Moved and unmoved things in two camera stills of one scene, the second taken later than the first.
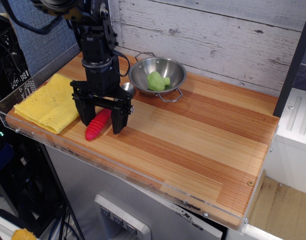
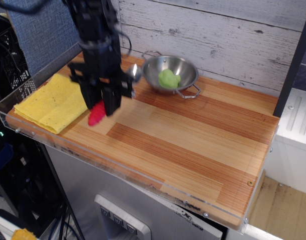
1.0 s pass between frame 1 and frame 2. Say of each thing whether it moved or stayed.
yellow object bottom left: stayed
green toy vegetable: moved
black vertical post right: stayed
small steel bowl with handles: moved
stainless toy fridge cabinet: stayed
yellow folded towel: stayed
